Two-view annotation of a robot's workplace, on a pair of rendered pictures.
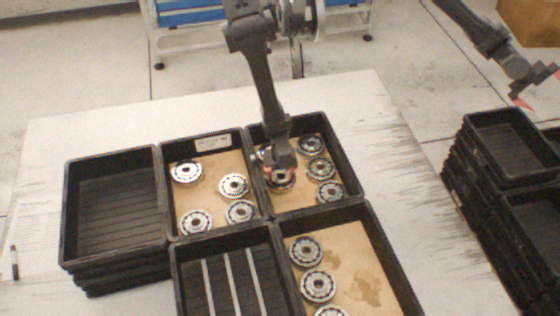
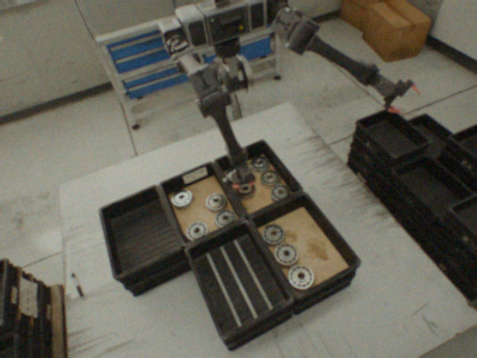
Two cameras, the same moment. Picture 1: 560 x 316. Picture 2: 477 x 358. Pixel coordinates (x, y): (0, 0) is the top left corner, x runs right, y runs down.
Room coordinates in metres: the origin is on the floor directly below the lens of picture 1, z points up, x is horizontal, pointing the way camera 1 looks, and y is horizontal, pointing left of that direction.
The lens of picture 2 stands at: (-0.06, 0.07, 2.11)
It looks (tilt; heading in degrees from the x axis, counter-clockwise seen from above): 51 degrees down; 356
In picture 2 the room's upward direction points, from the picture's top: 9 degrees counter-clockwise
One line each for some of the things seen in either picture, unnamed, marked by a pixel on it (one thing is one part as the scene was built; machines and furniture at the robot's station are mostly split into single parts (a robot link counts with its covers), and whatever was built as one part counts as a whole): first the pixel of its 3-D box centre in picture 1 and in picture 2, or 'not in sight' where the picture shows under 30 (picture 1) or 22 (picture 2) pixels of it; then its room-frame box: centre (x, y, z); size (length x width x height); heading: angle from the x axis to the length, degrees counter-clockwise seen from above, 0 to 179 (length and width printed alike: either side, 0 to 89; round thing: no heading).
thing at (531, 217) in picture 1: (539, 246); (423, 199); (0.92, -1.15, 0.31); 0.40 x 0.30 x 0.34; 12
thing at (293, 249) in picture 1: (306, 251); (273, 233); (0.62, -0.08, 0.86); 0.10 x 0.10 x 0.01
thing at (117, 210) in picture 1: (117, 209); (142, 233); (0.76, 0.51, 0.87); 0.40 x 0.30 x 0.11; 15
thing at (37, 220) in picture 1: (38, 232); (88, 261); (0.78, 0.84, 0.70); 0.33 x 0.23 x 0.01; 12
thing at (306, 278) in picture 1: (318, 284); (286, 253); (0.51, -0.11, 0.86); 0.10 x 0.10 x 0.01
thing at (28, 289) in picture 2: not in sight; (28, 296); (0.81, 1.33, 0.41); 0.31 x 0.02 x 0.16; 12
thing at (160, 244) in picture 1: (112, 200); (138, 228); (0.76, 0.51, 0.92); 0.40 x 0.30 x 0.02; 15
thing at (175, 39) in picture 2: not in sight; (178, 45); (1.27, 0.15, 1.45); 0.09 x 0.08 x 0.12; 102
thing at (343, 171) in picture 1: (299, 170); (256, 181); (0.92, -0.07, 0.87); 0.40 x 0.30 x 0.11; 15
